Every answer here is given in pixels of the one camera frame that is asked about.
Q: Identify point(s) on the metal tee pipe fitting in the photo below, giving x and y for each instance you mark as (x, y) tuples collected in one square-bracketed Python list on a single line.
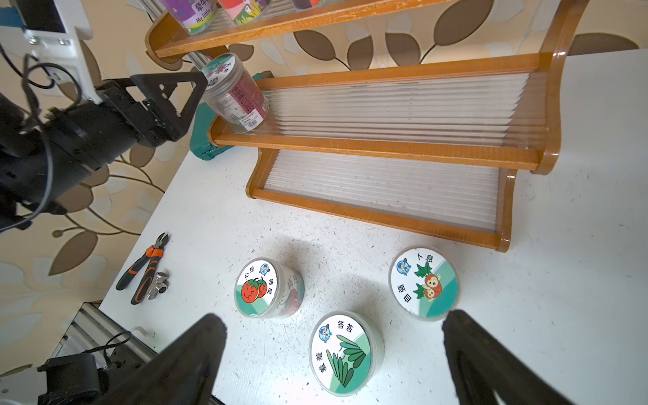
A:
[(159, 285)]

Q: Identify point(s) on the tomato lid seed jar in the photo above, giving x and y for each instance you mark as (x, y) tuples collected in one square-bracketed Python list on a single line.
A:
[(267, 289)]

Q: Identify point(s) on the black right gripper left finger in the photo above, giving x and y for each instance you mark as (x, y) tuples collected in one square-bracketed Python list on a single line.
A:
[(183, 373)]

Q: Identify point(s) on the wooden three-tier shelf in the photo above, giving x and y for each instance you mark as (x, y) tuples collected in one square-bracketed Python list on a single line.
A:
[(498, 112)]

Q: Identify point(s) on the flower lid seed jar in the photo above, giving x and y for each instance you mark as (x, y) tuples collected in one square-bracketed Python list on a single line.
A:
[(233, 94)]

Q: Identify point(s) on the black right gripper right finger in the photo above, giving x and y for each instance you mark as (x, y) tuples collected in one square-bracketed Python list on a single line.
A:
[(486, 372)]

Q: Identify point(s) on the orange black pliers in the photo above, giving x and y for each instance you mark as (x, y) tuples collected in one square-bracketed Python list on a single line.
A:
[(147, 265)]

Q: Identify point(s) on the green lid seed jar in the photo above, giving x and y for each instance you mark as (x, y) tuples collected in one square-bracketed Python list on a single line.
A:
[(346, 350)]

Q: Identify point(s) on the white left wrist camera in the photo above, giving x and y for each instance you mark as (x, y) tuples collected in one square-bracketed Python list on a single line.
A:
[(54, 36)]

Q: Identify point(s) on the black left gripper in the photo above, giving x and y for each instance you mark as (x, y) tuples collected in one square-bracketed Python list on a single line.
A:
[(159, 107)]

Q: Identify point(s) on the red label seed cup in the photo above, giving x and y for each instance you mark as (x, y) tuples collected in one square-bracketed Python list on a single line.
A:
[(244, 11)]

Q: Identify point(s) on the small clear seed cup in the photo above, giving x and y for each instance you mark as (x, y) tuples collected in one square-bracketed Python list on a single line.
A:
[(305, 4)]

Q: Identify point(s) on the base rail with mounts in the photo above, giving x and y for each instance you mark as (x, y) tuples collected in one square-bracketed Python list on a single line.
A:
[(94, 355)]

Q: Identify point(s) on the lidded seed jar by shelf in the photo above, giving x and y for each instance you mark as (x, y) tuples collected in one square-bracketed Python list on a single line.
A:
[(424, 283)]

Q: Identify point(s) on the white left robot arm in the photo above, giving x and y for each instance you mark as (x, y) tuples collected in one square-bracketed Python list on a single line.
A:
[(42, 161)]

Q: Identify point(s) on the green plastic tool case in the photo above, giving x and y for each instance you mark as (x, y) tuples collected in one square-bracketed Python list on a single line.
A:
[(200, 145)]

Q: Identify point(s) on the purple label seed cup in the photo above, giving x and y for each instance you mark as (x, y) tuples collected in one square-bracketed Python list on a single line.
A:
[(194, 16)]

